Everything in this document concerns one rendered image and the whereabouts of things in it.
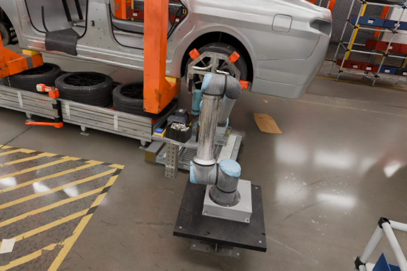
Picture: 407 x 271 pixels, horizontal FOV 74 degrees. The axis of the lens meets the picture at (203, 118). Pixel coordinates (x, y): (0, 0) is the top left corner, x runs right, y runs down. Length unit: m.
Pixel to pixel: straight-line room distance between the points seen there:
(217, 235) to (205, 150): 0.55
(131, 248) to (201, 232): 0.56
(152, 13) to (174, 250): 1.88
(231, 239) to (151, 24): 1.80
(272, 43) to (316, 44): 0.41
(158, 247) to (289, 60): 2.03
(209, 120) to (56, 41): 2.56
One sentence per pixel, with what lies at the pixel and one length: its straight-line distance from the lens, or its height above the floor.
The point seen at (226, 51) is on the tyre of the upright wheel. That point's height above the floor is 1.15.
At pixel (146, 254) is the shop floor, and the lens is 2.16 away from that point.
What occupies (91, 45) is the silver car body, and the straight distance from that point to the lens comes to 3.55.
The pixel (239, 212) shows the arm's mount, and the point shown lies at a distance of 1.95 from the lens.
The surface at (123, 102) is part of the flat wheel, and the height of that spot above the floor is 0.46.
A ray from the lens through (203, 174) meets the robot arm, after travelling 1.80.
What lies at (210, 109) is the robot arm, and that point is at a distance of 1.69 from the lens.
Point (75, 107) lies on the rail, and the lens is 3.35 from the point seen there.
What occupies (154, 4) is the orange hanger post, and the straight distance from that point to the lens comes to 2.48.
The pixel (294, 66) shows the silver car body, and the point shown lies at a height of 1.09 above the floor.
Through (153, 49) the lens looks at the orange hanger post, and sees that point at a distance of 2.54.
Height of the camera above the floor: 1.74
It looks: 27 degrees down
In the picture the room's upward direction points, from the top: 7 degrees clockwise
